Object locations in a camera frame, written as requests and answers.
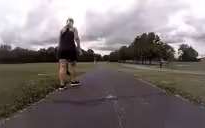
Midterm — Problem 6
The row of trees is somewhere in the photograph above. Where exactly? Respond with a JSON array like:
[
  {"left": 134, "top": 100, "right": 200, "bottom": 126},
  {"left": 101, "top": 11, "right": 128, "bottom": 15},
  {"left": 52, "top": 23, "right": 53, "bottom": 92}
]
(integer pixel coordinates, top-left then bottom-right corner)
[{"left": 103, "top": 31, "right": 176, "bottom": 65}]

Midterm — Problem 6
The dark grey asphalt path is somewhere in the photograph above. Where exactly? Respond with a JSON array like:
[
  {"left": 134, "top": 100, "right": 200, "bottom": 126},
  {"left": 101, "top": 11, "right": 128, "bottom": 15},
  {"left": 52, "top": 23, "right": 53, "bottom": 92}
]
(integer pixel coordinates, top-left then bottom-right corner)
[{"left": 0, "top": 61, "right": 205, "bottom": 128}]

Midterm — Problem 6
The pale side path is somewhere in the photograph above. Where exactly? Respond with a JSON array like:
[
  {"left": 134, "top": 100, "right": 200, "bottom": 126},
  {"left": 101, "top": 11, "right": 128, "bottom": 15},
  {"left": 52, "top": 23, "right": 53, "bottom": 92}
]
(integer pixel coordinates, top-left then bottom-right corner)
[{"left": 119, "top": 63, "right": 205, "bottom": 76}]

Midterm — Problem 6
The dark wood of trees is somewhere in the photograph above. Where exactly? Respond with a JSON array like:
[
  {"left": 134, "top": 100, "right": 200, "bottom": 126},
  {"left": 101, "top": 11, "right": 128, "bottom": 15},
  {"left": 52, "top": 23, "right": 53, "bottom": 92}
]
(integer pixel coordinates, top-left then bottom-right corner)
[{"left": 0, "top": 44, "right": 104, "bottom": 65}]

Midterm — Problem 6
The single dark tree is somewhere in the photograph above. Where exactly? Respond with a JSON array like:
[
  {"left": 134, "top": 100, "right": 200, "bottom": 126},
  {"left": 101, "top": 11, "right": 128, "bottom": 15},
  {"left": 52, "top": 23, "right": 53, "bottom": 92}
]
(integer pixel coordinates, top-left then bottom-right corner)
[{"left": 177, "top": 43, "right": 200, "bottom": 62}]

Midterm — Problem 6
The green grass field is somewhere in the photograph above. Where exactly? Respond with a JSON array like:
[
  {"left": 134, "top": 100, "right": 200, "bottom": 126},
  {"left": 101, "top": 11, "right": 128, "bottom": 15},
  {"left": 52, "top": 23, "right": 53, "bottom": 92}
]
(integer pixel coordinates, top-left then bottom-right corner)
[
  {"left": 106, "top": 61, "right": 205, "bottom": 112},
  {"left": 0, "top": 61, "right": 98, "bottom": 128}
]

